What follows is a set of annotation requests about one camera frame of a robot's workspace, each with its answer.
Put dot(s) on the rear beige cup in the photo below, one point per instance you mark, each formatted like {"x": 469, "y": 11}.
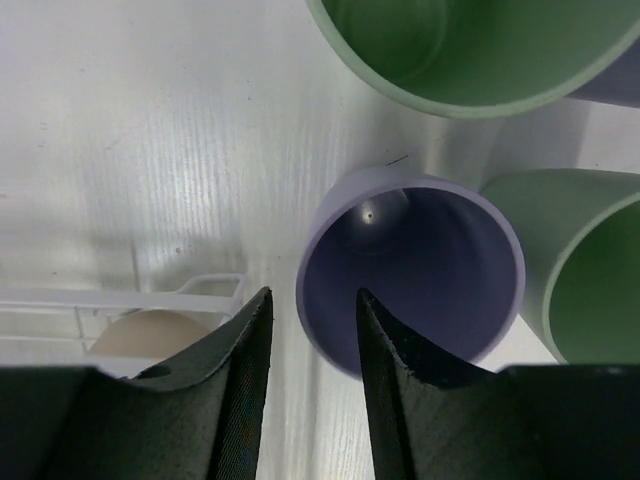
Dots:
{"x": 142, "y": 339}

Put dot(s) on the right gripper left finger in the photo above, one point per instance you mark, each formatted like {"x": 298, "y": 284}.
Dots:
{"x": 195, "y": 415}

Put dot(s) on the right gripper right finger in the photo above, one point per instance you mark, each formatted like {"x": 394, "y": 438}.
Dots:
{"x": 433, "y": 415}

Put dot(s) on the purple cup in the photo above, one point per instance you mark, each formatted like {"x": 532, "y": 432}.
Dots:
{"x": 618, "y": 84}
{"x": 441, "y": 258}

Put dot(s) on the white wire dish rack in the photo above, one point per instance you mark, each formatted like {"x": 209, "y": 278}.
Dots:
{"x": 58, "y": 327}

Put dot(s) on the green cup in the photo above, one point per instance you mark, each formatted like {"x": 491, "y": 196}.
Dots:
{"x": 477, "y": 59}
{"x": 579, "y": 232}

